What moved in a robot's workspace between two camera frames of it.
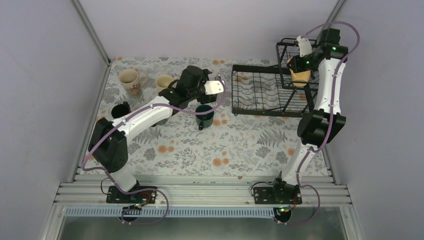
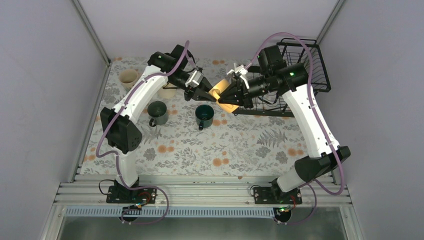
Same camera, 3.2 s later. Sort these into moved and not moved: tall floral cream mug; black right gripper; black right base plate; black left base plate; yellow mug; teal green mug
Moved: yellow mug; black right gripper
Not moved: black right base plate; tall floral cream mug; teal green mug; black left base plate
